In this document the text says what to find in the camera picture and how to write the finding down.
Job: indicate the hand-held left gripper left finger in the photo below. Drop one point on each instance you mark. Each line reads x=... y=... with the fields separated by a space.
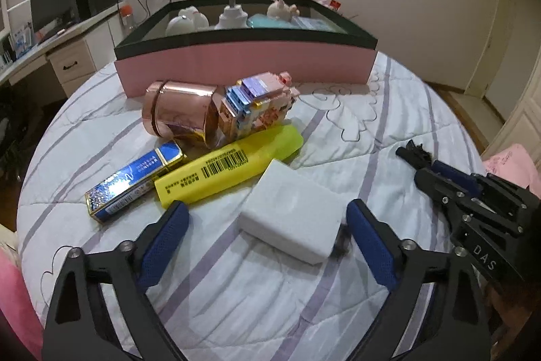
x=162 y=247

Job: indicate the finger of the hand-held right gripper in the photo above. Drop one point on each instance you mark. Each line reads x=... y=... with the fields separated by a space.
x=439 y=189
x=456 y=175

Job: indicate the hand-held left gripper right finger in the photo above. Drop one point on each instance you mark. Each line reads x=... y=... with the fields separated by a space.
x=372 y=247

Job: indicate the blue glitter carton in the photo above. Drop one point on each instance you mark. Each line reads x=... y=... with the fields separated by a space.
x=131 y=179

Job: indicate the white rectangular block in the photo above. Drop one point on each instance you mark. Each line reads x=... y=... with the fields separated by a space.
x=291 y=213

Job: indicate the yellow tube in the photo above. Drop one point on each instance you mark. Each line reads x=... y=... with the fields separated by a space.
x=219 y=170

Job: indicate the rose gold canister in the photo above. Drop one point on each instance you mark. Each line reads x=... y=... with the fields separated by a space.
x=181 y=107

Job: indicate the building block pig figure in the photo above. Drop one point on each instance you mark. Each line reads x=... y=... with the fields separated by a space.
x=253 y=103

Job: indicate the pink box with black rim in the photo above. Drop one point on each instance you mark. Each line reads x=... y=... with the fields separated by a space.
x=253 y=65

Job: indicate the white pump bottle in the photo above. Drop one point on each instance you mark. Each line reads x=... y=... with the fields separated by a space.
x=231 y=18

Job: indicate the pink pig plush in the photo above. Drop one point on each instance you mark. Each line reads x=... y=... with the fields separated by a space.
x=279 y=10

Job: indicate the small dark fuzzy item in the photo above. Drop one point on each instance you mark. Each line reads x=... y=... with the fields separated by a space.
x=342 y=242

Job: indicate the white striped quilt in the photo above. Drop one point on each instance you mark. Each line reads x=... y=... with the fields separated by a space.
x=380 y=111

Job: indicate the cream room door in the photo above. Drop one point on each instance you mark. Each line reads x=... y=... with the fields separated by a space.
x=498 y=48

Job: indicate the pink blanket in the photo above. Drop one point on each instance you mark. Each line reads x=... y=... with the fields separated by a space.
x=17 y=301

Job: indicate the black office chair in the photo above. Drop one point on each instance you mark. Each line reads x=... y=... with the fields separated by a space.
x=17 y=124

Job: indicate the white desk with drawers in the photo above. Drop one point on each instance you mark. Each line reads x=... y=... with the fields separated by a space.
x=76 y=60

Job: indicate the red card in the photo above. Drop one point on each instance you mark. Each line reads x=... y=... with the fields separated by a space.
x=335 y=5

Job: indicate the pink plush toy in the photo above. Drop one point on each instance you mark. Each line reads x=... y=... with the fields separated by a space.
x=324 y=3

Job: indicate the white round cat toy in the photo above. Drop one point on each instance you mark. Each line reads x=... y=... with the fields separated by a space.
x=181 y=25

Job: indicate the clear bottle orange cap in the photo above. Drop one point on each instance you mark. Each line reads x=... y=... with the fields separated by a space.
x=126 y=16

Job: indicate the teal plastic container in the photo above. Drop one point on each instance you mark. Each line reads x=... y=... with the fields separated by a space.
x=266 y=22

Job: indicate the blue white carton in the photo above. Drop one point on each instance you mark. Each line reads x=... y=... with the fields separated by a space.
x=21 y=41

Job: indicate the black computer monitor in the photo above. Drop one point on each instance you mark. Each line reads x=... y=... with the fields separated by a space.
x=53 y=1

